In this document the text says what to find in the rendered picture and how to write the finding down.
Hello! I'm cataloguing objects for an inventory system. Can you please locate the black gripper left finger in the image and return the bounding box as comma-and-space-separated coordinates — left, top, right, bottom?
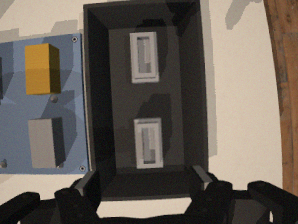
0, 171, 108, 224

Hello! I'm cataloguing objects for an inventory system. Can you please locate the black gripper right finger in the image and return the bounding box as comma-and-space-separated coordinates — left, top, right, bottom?
172, 166, 298, 224

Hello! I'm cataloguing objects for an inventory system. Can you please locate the yellow-brown rectangular block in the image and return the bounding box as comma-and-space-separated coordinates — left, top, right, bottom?
25, 43, 61, 95

